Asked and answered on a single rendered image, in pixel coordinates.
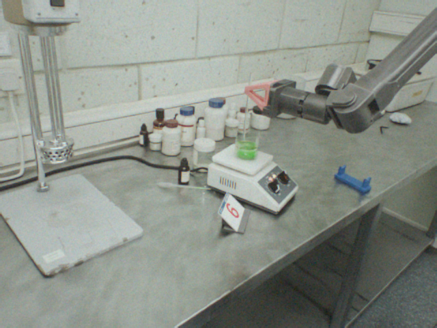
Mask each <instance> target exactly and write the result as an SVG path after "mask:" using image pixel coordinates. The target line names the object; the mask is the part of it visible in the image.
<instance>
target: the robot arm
mask: <svg viewBox="0 0 437 328"><path fill-rule="evenodd" d="M436 53H437V6H436V7H435V8H434V9H433V10H432V11H431V13H430V14H429V15H428V16H426V17H425V18H424V19H423V20H422V21H421V22H420V23H419V24H418V25H417V27H416V28H414V29H413V30H412V31H411V32H410V33H409V34H408V35H407V36H406V37H405V38H404V39H403V40H402V41H401V42H400V43H399V44H398V45H397V46H396V47H395V48H394V49H393V50H392V51H391V52H390V53H389V54H388V55H387V56H386V57H385V58H384V59H383V60H382V61H381V62H380V63H379V64H378V65H377V66H376V67H375V68H372V69H371V70H370V71H369V72H368V73H366V74H364V75H362V76H361V77H360V78H359V79H358V80H357V78H356V75H355V73H354V71H353V68H352V67H345V66H343V65H341V64H336V63H332V64H329V65H327V67H326V69H325V71H324V73H323V75H322V77H321V79H320V80H319V82H318V84H317V85H316V87H315V88H314V91H315V93H312V92H307V91H304V90H299V89H296V81H291V80H288V79H282V80H275V81H269V82H265V83H258V84H255V85H250V86H246V87H245V90H244V93H245V94H247V95H248V96H249V97H250V98H251V99H252V100H253V101H254V102H255V103H256V104H257V105H258V106H259V108H260V109H261V110H262V115H264V116H266V117H269V118H274V117H276V116H278V115H280V114H282V113H286V114H289V115H293V116H296V117H298V118H303V119H306V120H310V121H312V122H317V123H320V124H323V125H327V124H329V122H330V121H331V120H332V119H333V121H334V123H335V124H336V126H337V128H339V129H344V130H346V131H347V132H348V133H361V132H363V131H366V130H367V129H368V128H369V127H370V126H371V125H372V124H373V123H374V122H375V121H376V120H377V119H378V118H379V117H380V116H381V115H382V114H381V112H382V111H383V110H385V109H386V108H387V107H388V106H389V104H390V103H391V101H392V100H393V98H394V96H395V95H396V93H398V91H399V90H400V89H401V88H402V87H403V86H405V84H407V82H408V81H409V80H410V79H411V78H412V76H413V75H415V74H416V73H417V72H418V71H419V70H420V69H421V68H422V67H423V66H424V65H425V64H426V63H427V62H428V61H429V60H430V59H431V58H432V57H433V56H434V55H435V54H436ZM258 89H265V91H266V93H265V97H263V96H260V95H259V94H257V93H256V92H254V91H253V90H258Z"/></svg>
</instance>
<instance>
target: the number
mask: <svg viewBox="0 0 437 328"><path fill-rule="evenodd" d="M242 209H243V207H241V205H239V203H237V201H235V199H234V198H233V197H232V196H229V199H228V201H227V203H226V205H225V208H224V211H223V213H222V215H223V216H224V217H225V218H226V219H227V220H228V221H229V222H230V223H231V224H232V225H233V226H234V227H235V228H236V227H237V225H238V221H239V218H240V215H241V212H242Z"/></svg>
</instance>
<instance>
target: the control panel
mask: <svg viewBox="0 0 437 328"><path fill-rule="evenodd" d="M282 171H283V170H282V169H281V168H280V167H279V166H278V165H277V166H276V167H275V168H274V169H272V170H271V171H270V172H268V173H267V174H266V175H265V176H264V177H263V178H262V179H261V180H259V181H258V182H257V183H258V184H259V185H260V186H261V187H262V188H263V189H264V190H265V191H266V192H267V193H268V194H269V195H270V196H271V197H272V198H273V199H274V200H275V201H276V202H277V203H278V204H280V203H281V202H282V201H283V200H284V199H285V198H286V197H287V196H288V195H289V194H290V193H291V192H292V191H293V190H294V189H295V188H296V187H297V184H296V183H295V182H294V181H293V180H292V179H291V178H290V177H289V178H290V181H289V182H288V184H282V183H281V182H280V181H279V179H278V177H277V176H278V175H279V174H281V172H282ZM273 175H275V176H276V178H275V177H274V176H273ZM270 178H272V180H270ZM275 179H277V180H278V181H279V186H280V190H279V193H278V194H275V193H273V192H272V191H271V190H270V189H269V188H268V184H269V183H270V182H273V181H274V180H275Z"/></svg>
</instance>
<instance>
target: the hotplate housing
mask: <svg viewBox="0 0 437 328"><path fill-rule="evenodd" d="M276 166H277V164H276V163H274V162H272V161H271V162H270V163H269V164H267V165H266V166H265V167H264V168H262V169H261V170H260V171H258V172H257V173H256V174H255V175H250V174H246V173H244V172H240V171H238V170H236V169H232V168H230V167H227V166H224V165H221V164H219V163H215V162H213V163H211V164H210V165H209V166H208V177H207V184H208V187H210V188H211V189H214V190H215V191H218V192H220V193H223V194H225V195H226V194H227V192H228V193H229V194H230V195H231V196H232V197H233V198H236V199H237V200H240V201H243V202H246V203H248V204H251V205H253V206H256V207H258V208H261V209H263V210H266V211H268V212H270V213H273V214H276V215H277V214H278V213H279V212H280V211H281V210H282V208H283V207H284V206H285V205H286V204H287V203H288V202H289V201H290V200H291V199H292V198H293V197H294V196H295V194H296V192H297V191H298V185H297V187H296V188H295V189H294V190H293V191H292V192H291V193H290V194H289V195H288V196H287V197H286V198H285V199H284V200H283V201H282V202H281V203H280V204H278V203H277V202H276V201H275V200H274V199H273V198H272V197H271V196H270V195H269V194H268V193H267V192H266V191H265V190H264V189H263V188H262V187H261V186H260V185H259V184H258V183H257V182H258V181H259V180H261V179H262V178H263V177H264V176H265V175H266V174H267V173H268V172H270V171H271V170H272V169H274V168H275V167H276Z"/></svg>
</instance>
